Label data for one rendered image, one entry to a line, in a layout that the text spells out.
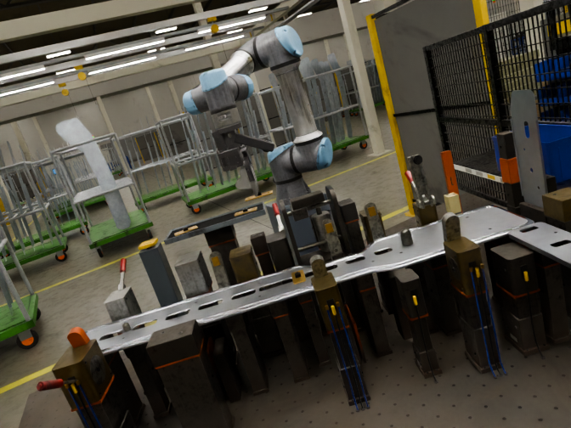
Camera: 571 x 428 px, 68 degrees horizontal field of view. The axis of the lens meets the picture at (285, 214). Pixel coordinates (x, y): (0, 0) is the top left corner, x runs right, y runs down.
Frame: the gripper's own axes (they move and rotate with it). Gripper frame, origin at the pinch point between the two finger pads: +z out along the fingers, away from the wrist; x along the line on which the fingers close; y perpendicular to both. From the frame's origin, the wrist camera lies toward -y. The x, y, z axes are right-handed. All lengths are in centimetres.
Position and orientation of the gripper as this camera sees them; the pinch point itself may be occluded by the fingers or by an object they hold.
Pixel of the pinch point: (257, 190)
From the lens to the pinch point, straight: 124.7
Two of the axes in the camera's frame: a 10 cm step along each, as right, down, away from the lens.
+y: -9.6, 2.9, 0.4
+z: 2.9, 9.2, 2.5
